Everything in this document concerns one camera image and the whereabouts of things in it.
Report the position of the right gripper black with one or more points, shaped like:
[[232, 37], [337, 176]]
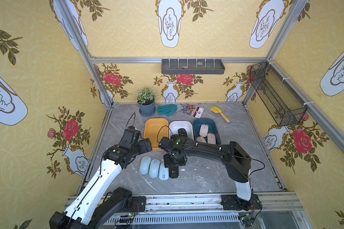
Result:
[[173, 168]]

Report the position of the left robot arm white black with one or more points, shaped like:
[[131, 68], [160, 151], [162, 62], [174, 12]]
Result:
[[87, 211]]

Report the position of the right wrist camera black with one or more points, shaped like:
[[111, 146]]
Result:
[[166, 144]]

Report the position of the yellow toy shovel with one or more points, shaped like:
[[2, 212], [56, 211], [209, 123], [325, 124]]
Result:
[[219, 111]]

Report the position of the black wire mesh basket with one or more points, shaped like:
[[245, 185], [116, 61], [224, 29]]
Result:
[[282, 102]]

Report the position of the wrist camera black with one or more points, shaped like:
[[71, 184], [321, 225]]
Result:
[[166, 144], [130, 137]]

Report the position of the grey wall shelf tray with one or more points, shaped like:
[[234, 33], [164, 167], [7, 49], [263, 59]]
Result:
[[195, 66]]

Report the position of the potted green plant grey pot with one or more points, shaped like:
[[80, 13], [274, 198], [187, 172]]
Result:
[[146, 101]]

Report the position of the white storage box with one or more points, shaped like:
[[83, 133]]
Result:
[[187, 126]]

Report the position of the black mouse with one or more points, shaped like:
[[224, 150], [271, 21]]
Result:
[[173, 172], [182, 132]]

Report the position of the light blue mouse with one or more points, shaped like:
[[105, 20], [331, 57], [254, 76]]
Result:
[[154, 168], [163, 172], [145, 165]]

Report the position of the pink mouse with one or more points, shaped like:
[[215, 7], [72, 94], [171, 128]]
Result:
[[211, 138], [201, 139], [204, 130]]

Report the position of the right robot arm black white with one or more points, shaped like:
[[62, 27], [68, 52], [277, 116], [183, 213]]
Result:
[[235, 159]]

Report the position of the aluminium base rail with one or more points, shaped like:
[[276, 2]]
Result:
[[266, 210]]

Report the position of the dark teal storage box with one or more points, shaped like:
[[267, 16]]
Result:
[[212, 128]]

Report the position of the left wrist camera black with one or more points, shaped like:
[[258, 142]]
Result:
[[130, 137]]

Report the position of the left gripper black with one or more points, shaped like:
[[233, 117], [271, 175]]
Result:
[[146, 145]]

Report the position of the flower seed packet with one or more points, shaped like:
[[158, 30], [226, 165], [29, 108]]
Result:
[[193, 111]]

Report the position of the teal garden glove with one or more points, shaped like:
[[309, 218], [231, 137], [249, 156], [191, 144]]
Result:
[[167, 110]]

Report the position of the yellow storage box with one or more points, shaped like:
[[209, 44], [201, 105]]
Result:
[[156, 129]]

